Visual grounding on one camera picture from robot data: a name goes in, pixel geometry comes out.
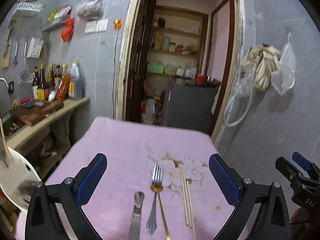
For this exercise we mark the white wall switch plate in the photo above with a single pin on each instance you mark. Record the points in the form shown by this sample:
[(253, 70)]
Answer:
[(96, 26)]

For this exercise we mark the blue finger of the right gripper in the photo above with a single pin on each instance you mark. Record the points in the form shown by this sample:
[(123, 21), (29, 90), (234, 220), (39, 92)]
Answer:
[(304, 163), (290, 172)]

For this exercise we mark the clear plastic bag on wall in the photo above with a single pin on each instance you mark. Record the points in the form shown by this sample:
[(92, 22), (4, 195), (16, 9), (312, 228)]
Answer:
[(283, 79)]

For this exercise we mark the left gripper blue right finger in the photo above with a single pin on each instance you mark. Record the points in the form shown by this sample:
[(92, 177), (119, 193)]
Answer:
[(228, 180)]

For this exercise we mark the grey bag hanging on wall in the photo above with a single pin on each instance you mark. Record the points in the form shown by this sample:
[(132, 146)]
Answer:
[(90, 10)]

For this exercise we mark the green box on shelf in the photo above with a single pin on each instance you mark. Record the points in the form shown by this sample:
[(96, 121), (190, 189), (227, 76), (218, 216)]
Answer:
[(155, 69)]

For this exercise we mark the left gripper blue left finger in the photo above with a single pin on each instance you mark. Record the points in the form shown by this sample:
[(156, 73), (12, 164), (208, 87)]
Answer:
[(88, 178)]

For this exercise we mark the grey cabinet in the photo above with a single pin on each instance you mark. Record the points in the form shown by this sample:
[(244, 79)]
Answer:
[(188, 107)]

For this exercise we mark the red plastic bag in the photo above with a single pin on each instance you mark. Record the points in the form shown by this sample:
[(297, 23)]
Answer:
[(67, 32)]

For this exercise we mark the silver butter knife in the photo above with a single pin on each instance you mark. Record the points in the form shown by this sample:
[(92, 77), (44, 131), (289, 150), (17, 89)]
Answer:
[(134, 231)]

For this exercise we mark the gold spoon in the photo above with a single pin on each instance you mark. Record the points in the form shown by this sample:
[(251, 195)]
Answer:
[(158, 190)]

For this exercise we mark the white work gloves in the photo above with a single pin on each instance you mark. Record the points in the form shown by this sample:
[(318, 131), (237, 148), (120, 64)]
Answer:
[(264, 60)]

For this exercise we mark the kitchen counter shelf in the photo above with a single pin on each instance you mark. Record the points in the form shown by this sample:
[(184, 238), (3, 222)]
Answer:
[(25, 134)]

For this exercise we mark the wooden cutting board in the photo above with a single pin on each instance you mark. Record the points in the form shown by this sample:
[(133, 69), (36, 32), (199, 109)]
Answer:
[(36, 113)]

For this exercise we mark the silver fork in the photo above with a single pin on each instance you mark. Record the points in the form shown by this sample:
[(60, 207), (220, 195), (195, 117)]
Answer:
[(157, 178)]

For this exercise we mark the orange wall hook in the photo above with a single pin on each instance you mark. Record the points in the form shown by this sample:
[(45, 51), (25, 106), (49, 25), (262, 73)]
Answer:
[(117, 24)]

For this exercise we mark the pink floral tablecloth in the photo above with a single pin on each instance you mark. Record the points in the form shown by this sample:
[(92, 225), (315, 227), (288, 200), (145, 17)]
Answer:
[(132, 150)]

